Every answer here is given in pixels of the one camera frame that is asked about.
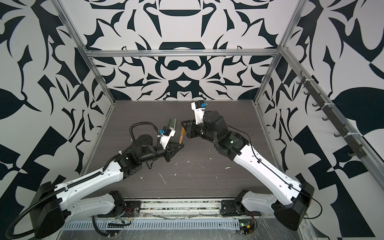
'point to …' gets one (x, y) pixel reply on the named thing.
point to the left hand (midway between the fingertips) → (184, 142)
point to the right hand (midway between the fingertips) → (181, 122)
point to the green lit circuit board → (246, 226)
